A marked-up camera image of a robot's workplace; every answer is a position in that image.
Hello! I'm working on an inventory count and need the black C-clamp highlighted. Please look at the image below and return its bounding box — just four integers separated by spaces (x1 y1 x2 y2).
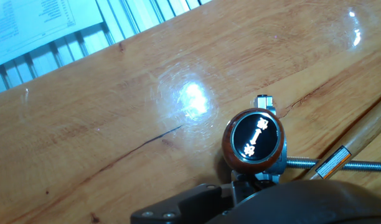
285 156 381 172

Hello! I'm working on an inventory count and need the chrome lever with brown knob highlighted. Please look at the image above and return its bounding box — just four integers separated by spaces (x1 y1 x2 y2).
221 95 288 184

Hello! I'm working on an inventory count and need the glossy orange wooden board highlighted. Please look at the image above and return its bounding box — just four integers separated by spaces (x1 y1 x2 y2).
0 0 381 224

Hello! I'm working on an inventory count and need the wooden handled claw hammer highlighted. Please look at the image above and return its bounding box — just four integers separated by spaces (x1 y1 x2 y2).
302 93 381 181

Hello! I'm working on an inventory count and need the white paper sheet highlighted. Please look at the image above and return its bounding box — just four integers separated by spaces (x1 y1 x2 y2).
0 0 104 70

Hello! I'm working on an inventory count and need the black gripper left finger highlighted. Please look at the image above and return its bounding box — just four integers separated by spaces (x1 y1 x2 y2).
130 182 233 224

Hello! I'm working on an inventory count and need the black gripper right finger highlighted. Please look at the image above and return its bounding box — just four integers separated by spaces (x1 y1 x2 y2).
207 179 381 224

